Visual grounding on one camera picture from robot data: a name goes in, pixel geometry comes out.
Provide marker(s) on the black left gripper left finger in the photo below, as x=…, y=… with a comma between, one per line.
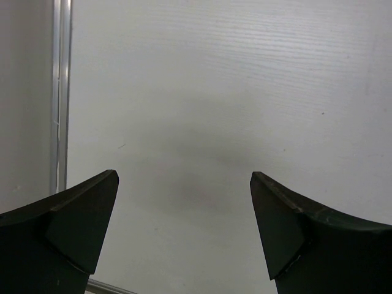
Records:
x=53, y=245

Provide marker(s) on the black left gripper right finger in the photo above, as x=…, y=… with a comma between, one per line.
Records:
x=311, y=248

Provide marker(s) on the aluminium table edge rail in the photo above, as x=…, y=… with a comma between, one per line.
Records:
x=94, y=286

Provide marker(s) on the left aluminium frame rail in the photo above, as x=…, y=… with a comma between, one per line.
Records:
x=62, y=42

